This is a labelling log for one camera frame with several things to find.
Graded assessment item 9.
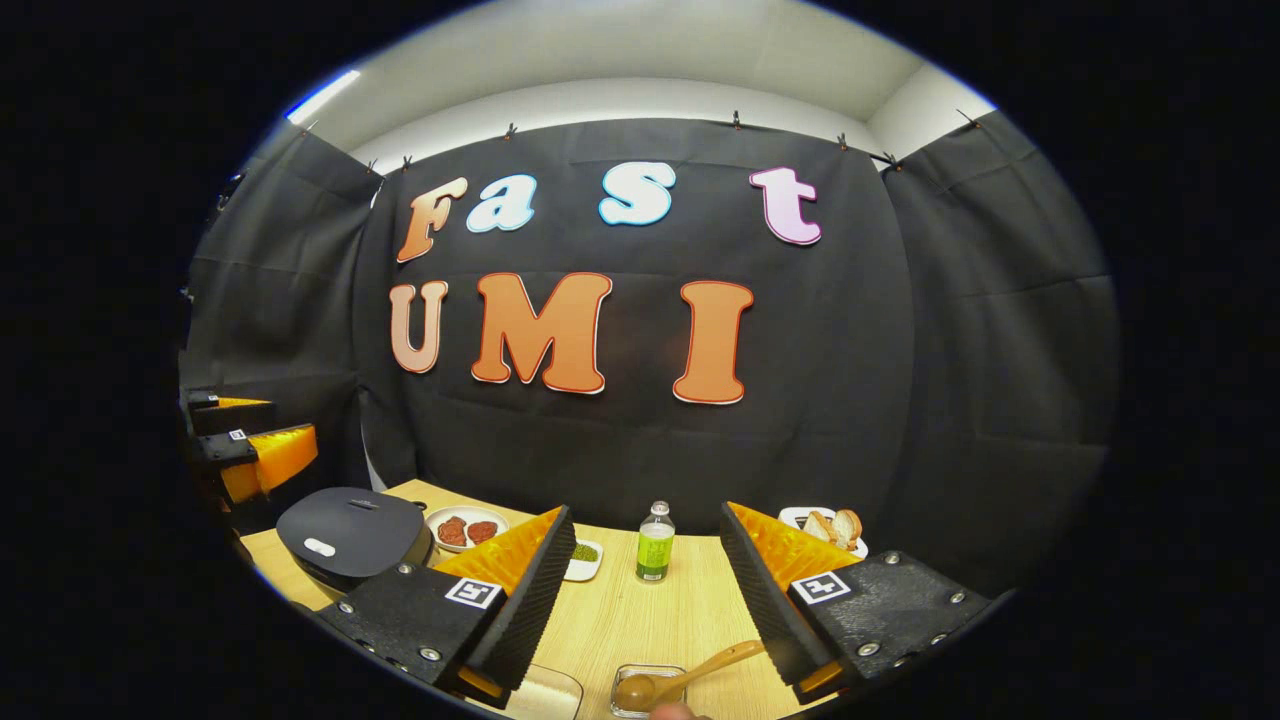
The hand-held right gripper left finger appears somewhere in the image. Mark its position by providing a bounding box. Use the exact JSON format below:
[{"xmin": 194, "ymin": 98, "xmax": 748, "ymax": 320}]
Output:
[{"xmin": 315, "ymin": 504, "xmax": 577, "ymax": 709}]

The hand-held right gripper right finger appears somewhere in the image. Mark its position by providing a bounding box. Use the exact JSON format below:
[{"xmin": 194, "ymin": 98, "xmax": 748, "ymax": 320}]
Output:
[{"xmin": 720, "ymin": 501, "xmax": 991, "ymax": 704}]

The wooden spoon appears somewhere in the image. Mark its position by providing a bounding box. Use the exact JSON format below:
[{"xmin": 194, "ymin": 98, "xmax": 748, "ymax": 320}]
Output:
[{"xmin": 615, "ymin": 640, "xmax": 766, "ymax": 713}]

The dark grey rice cooker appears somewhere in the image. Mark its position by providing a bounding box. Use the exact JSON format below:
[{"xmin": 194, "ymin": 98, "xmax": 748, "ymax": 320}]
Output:
[{"xmin": 276, "ymin": 487, "xmax": 436, "ymax": 591}]

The clear plastic container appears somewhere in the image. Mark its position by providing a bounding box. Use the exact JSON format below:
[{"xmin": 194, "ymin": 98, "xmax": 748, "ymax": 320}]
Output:
[{"xmin": 495, "ymin": 663, "xmax": 584, "ymax": 720}]

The white toaster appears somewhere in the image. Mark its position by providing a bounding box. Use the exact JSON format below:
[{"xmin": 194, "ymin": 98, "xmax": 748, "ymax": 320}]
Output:
[{"xmin": 778, "ymin": 506, "xmax": 869, "ymax": 559}]

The white plate with red meat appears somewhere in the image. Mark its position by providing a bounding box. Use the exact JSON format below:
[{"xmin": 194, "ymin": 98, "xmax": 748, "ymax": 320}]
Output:
[{"xmin": 424, "ymin": 506, "xmax": 511, "ymax": 553}]

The green label plastic bottle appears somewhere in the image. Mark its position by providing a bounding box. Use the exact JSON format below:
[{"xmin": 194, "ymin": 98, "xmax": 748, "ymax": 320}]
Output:
[{"xmin": 636, "ymin": 501, "xmax": 676, "ymax": 584}]

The ceiling light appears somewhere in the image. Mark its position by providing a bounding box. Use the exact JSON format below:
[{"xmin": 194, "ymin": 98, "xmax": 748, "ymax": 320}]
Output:
[{"xmin": 285, "ymin": 68, "xmax": 363, "ymax": 126}]

